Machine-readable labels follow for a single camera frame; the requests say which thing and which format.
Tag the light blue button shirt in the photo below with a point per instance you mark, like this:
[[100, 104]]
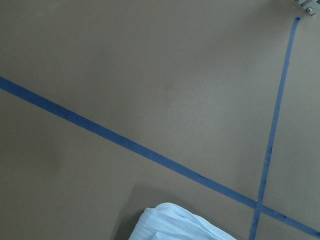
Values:
[[168, 221]]

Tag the grey aluminium frame post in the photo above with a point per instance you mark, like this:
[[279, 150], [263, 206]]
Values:
[[311, 7]]

